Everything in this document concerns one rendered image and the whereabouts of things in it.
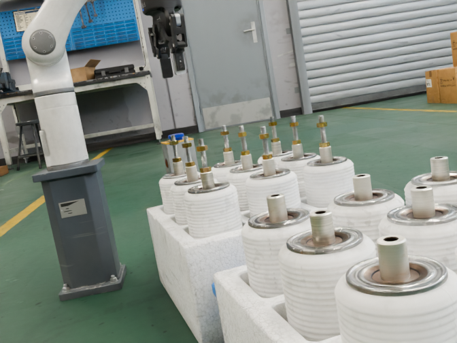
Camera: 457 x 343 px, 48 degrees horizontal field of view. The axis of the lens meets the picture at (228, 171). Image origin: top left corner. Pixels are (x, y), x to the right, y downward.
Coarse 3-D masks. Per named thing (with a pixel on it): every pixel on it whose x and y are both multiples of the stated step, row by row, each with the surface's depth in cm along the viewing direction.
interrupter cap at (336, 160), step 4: (312, 160) 101; (316, 160) 101; (320, 160) 100; (336, 160) 98; (340, 160) 96; (344, 160) 95; (308, 164) 97; (312, 164) 96; (316, 164) 95; (320, 164) 95; (324, 164) 94; (328, 164) 94; (332, 164) 94
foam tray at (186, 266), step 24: (168, 216) 107; (168, 240) 97; (192, 240) 86; (216, 240) 84; (240, 240) 86; (168, 264) 103; (192, 264) 84; (216, 264) 85; (240, 264) 86; (168, 288) 111; (192, 288) 84; (192, 312) 87; (216, 312) 86; (216, 336) 86
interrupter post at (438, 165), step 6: (432, 162) 68; (438, 162) 68; (444, 162) 67; (432, 168) 68; (438, 168) 68; (444, 168) 68; (432, 174) 69; (438, 174) 68; (444, 174) 68; (438, 180) 68; (444, 180) 68
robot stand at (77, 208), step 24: (72, 168) 117; (96, 168) 117; (48, 192) 118; (72, 192) 118; (96, 192) 121; (72, 216) 119; (96, 216) 120; (72, 240) 120; (96, 240) 120; (72, 264) 120; (96, 264) 121; (120, 264) 134; (72, 288) 121; (96, 288) 121; (120, 288) 122
